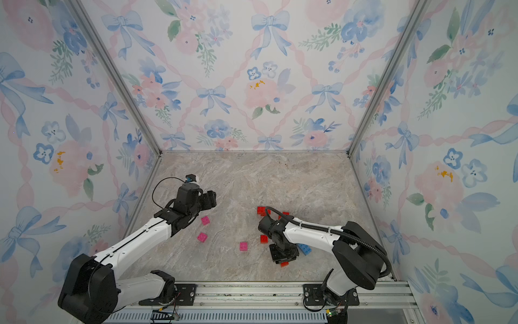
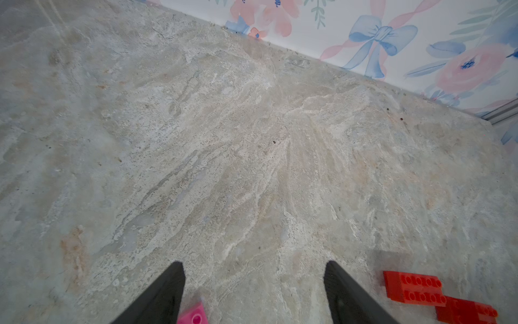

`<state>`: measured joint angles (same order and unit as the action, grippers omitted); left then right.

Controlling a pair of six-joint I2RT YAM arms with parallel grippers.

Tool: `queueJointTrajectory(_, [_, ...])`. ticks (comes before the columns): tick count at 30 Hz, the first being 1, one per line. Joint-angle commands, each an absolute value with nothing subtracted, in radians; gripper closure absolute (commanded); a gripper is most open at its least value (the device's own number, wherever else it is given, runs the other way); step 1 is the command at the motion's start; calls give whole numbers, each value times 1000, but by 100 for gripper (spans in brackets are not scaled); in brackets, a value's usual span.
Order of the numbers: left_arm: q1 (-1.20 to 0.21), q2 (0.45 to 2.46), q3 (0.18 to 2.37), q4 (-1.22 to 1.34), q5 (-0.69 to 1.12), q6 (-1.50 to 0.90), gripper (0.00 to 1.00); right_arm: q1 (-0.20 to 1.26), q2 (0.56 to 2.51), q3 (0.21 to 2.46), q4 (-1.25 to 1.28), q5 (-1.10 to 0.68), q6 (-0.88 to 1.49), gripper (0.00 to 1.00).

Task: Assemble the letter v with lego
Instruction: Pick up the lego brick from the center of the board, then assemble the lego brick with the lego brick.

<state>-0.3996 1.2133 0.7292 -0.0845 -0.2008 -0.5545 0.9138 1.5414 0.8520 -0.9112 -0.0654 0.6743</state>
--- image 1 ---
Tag red 2x4 lego brick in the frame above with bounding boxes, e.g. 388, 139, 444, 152
256, 206, 271, 217

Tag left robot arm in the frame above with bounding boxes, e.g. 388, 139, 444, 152
57, 182, 217, 323

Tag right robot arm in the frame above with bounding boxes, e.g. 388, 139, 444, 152
258, 213, 392, 305

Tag blue 2x4 lego brick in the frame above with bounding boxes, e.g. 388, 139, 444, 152
297, 244, 312, 256

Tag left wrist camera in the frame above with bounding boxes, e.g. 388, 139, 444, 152
185, 174, 198, 183

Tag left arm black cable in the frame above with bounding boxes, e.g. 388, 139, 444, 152
151, 177, 187, 211

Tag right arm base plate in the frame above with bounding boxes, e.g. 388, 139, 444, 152
302, 283, 360, 306

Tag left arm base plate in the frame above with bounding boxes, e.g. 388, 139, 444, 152
138, 283, 198, 306

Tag aluminium front rail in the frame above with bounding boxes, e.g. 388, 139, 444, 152
105, 282, 424, 323

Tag left corner aluminium post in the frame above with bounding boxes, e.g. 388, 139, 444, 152
64, 1, 162, 157

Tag corner aluminium post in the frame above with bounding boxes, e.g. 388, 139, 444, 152
347, 0, 429, 159
64, 1, 162, 157

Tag right corner aluminium post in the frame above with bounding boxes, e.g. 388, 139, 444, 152
347, 0, 429, 159

